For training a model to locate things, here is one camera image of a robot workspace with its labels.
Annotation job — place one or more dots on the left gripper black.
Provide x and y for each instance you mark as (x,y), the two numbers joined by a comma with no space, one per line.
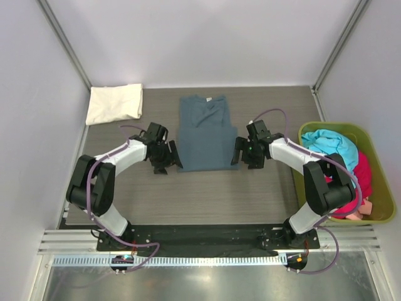
(171,158)

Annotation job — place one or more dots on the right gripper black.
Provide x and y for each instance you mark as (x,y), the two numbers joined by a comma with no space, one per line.
(242,143)

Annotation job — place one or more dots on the slate blue t shirt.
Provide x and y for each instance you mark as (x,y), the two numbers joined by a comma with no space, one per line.
(206,136)

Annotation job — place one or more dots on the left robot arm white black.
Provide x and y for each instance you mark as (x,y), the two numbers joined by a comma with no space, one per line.
(92,185)

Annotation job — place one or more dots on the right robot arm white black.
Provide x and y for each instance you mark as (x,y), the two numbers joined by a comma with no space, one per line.
(295,156)

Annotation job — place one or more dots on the folded white t shirt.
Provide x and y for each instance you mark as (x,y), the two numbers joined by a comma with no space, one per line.
(111,104)

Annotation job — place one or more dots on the cyan t shirt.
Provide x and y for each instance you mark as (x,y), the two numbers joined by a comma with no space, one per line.
(330,142)

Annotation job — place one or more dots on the magenta t shirt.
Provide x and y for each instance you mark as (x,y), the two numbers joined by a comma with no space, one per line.
(360,182)

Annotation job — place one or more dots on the pink garment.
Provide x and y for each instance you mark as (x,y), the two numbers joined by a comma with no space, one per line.
(364,210)

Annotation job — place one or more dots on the olive green plastic bin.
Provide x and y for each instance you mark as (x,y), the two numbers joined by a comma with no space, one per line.
(384,207)

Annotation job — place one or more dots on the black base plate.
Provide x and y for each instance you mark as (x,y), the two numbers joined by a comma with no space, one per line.
(221,240)

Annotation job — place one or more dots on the right aluminium corner post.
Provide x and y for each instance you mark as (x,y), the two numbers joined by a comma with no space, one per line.
(344,36)

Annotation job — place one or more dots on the aluminium corner post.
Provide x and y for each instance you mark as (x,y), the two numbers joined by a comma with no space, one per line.
(344,36)
(64,41)

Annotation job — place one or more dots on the slotted white cable duct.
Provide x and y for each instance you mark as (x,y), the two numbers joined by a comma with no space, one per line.
(132,261)

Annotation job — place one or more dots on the left aluminium corner post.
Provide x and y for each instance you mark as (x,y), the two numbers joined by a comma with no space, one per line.
(64,41)

